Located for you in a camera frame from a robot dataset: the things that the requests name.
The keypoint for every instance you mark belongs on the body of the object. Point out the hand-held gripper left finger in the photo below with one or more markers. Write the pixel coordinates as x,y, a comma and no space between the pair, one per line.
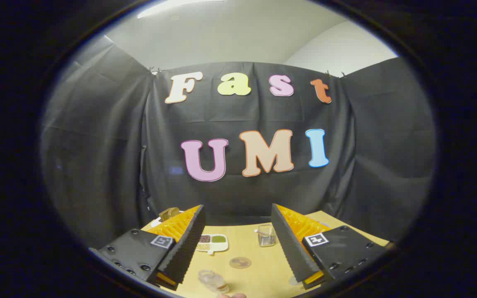
186,248

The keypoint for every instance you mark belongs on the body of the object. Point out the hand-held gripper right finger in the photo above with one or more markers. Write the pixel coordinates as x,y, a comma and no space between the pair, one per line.
290,248

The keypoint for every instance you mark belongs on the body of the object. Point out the clear plastic juice bottle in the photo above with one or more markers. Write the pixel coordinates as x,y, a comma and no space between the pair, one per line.
213,281

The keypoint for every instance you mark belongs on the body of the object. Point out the round brown coaster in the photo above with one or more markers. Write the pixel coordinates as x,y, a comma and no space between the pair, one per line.
240,263

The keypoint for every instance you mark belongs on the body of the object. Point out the white divided bean tray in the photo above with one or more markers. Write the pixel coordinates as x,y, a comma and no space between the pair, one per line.
218,239

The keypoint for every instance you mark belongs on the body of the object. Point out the wooden table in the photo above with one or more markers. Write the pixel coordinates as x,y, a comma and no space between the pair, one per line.
259,265

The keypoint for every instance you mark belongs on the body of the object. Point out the brown toast slice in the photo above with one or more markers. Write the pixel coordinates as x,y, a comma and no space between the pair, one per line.
168,213

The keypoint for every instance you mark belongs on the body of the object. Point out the white toaster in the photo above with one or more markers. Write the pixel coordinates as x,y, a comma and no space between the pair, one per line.
155,222

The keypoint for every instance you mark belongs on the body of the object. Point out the black backdrop cloth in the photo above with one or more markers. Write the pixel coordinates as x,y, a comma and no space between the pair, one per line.
263,194

